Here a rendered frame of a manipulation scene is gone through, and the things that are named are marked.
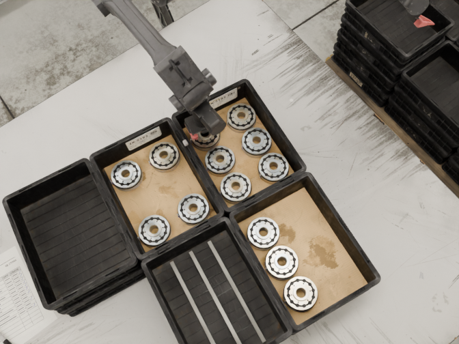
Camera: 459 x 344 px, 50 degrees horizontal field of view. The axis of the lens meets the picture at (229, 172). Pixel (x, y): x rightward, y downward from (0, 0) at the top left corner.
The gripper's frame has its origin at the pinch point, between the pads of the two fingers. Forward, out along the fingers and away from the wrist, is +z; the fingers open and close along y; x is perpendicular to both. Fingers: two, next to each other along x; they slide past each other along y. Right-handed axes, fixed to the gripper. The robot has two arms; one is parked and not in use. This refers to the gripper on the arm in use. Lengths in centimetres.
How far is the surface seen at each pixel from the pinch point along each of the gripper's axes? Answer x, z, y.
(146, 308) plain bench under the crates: -41, 20, -43
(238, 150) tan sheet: -9.2, 4.1, 8.3
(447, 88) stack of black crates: -7, 46, 119
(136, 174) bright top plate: -2.4, 2.0, -26.4
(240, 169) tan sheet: -15.9, 4.4, 5.6
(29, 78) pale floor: 125, 85, -58
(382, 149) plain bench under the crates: -28, 16, 59
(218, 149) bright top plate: -6.9, 1.3, 1.9
